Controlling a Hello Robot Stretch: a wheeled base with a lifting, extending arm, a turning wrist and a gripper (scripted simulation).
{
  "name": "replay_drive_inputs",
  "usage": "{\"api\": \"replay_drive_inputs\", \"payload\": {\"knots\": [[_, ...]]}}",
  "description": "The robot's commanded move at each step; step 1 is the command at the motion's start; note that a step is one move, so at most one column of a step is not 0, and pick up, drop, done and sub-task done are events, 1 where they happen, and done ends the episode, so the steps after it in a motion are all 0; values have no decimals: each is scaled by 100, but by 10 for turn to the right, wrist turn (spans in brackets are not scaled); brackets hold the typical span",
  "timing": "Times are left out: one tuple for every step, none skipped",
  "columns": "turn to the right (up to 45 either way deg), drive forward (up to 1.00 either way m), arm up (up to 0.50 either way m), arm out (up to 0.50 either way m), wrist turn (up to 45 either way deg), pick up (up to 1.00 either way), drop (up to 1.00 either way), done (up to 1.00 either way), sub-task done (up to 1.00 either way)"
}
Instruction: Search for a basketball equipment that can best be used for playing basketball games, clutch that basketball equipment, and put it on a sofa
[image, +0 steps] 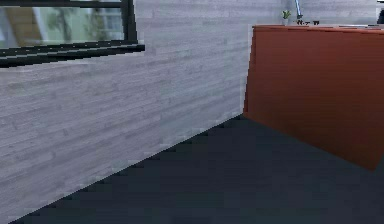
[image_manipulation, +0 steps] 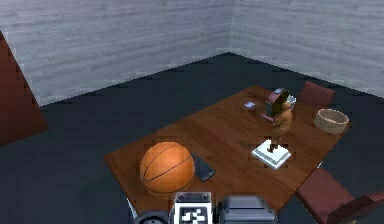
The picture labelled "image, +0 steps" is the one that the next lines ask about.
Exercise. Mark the black framed window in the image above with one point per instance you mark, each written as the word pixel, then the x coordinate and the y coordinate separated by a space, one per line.
pixel 63 25

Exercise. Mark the black object on cabinet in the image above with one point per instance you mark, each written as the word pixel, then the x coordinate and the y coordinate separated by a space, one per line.
pixel 381 16

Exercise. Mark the grey desk lamp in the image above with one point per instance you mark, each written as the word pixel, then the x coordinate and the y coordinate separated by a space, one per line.
pixel 299 11

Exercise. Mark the red-brown wooden cabinet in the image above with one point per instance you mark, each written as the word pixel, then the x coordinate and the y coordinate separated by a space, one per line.
pixel 316 90

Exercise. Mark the small green house plant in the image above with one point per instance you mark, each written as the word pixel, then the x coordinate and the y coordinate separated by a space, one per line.
pixel 286 16

